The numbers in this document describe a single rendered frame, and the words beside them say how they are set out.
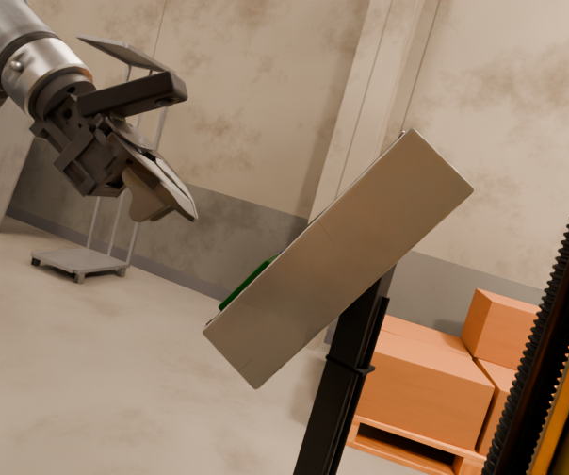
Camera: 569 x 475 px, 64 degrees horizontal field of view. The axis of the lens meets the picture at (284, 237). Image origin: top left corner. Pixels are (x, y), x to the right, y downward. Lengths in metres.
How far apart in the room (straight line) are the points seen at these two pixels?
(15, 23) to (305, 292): 0.43
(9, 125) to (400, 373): 4.20
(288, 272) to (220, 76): 3.83
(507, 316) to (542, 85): 1.64
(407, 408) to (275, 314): 1.94
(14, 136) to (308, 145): 2.81
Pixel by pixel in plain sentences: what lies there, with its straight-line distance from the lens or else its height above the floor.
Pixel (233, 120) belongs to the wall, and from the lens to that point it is 4.05.
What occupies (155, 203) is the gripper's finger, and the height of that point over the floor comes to 1.06.
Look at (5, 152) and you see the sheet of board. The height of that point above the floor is 0.71.
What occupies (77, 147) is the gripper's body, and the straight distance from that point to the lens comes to 0.55.
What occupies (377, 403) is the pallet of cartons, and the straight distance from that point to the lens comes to 2.33.
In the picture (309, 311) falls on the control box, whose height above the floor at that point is 1.01.
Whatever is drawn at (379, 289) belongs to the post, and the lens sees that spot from 0.57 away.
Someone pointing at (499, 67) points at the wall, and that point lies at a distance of 3.66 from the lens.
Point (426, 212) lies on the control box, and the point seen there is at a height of 1.13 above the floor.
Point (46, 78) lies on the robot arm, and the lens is 0.58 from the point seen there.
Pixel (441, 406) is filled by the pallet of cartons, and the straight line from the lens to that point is 2.37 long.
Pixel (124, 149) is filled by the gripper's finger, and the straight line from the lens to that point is 0.51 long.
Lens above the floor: 1.12
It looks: 6 degrees down
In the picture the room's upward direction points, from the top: 15 degrees clockwise
